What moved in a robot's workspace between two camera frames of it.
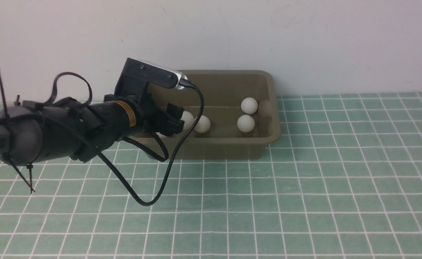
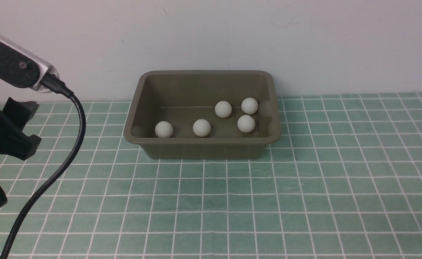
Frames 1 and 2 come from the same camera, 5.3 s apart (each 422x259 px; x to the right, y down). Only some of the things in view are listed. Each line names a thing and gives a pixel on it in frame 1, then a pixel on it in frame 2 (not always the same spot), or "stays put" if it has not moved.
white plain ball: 249,105 stays put
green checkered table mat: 352,176 stays put
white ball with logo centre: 188,118 -> 223,109
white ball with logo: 245,123 stays put
